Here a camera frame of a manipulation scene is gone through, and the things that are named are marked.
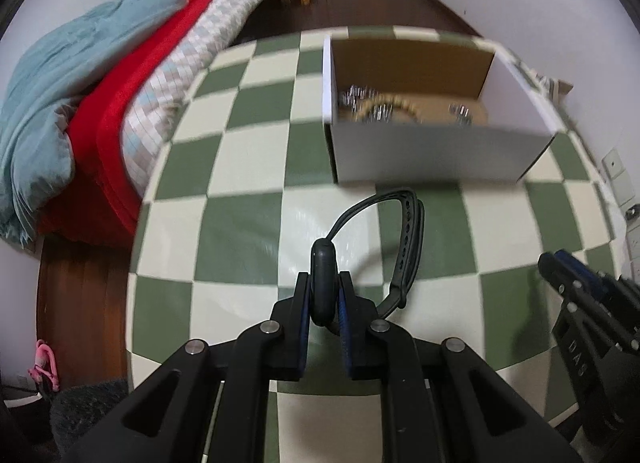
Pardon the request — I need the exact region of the light blue blanket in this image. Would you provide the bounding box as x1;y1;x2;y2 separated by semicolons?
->
0;0;197;245

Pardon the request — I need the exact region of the white wall socket strip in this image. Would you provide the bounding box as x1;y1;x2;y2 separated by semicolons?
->
601;148;640;265

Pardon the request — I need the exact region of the thin silver chain bracelet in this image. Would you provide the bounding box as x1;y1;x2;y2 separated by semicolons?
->
447;103;475;125

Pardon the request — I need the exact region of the bed with red blanket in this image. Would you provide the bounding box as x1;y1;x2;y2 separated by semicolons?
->
37;0;273;247

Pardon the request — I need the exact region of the white cardboard box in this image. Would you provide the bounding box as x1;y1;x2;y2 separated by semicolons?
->
321;34;563;184

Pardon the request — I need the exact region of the wooden bead bracelet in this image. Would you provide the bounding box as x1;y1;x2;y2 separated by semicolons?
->
352;95;424;124

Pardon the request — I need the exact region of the pink slipper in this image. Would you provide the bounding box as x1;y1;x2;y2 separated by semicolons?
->
27;339;61;392

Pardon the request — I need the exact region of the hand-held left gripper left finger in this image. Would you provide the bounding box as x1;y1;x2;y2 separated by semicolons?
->
62;270;313;463

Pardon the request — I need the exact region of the person's left leg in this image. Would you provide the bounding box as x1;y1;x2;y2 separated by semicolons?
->
49;377;132;463

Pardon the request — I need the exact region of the thick silver chain bracelet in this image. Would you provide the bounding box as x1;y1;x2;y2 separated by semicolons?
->
340;84;382;110

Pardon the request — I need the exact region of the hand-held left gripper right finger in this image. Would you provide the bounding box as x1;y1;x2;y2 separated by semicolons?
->
337;270;566;463

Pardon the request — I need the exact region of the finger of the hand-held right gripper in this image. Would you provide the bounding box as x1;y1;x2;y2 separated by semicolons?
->
537;252;586;311
554;249;640;304

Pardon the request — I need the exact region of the grey checkered mattress cover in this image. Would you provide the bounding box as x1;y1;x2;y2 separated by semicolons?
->
120;0;284;194

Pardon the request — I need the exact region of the black smart band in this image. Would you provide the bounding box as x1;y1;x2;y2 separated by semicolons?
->
311;188;426;326

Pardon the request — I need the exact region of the green white checkered tablecloth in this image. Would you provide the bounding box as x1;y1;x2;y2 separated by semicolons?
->
125;25;626;463

